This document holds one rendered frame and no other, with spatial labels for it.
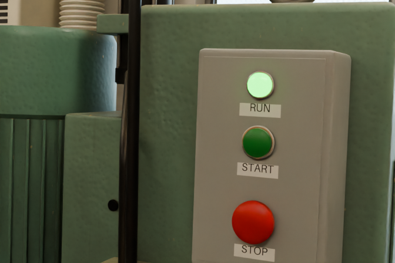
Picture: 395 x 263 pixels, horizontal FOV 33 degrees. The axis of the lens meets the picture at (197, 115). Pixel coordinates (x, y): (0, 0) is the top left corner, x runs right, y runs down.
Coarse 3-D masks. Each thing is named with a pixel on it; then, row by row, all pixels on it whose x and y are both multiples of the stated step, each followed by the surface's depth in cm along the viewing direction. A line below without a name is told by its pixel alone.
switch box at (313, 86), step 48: (240, 96) 46; (288, 96) 45; (336, 96) 45; (240, 144) 47; (288, 144) 45; (336, 144) 46; (240, 192) 47; (288, 192) 45; (336, 192) 47; (192, 240) 49; (240, 240) 47; (288, 240) 45; (336, 240) 48
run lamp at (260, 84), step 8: (256, 72) 46; (264, 72) 45; (248, 80) 46; (256, 80) 45; (264, 80) 45; (272, 80) 45; (248, 88) 46; (256, 88) 45; (264, 88) 45; (272, 88) 45; (256, 96) 46; (264, 96) 46
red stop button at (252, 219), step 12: (240, 204) 46; (252, 204) 45; (264, 204) 46; (240, 216) 46; (252, 216) 45; (264, 216) 45; (240, 228) 46; (252, 228) 45; (264, 228) 45; (252, 240) 45; (264, 240) 45
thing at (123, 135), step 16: (128, 32) 53; (128, 48) 53; (128, 64) 53; (128, 80) 53; (128, 96) 53; (128, 112) 53; (128, 128) 53; (128, 144) 53; (128, 160) 53; (128, 176) 53; (128, 192) 53; (128, 208) 53; (128, 224) 53; (128, 240) 53; (128, 256) 53
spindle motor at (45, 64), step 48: (0, 48) 66; (48, 48) 66; (96, 48) 69; (0, 96) 66; (48, 96) 66; (96, 96) 70; (0, 144) 67; (48, 144) 67; (0, 192) 67; (48, 192) 67; (0, 240) 67; (48, 240) 68
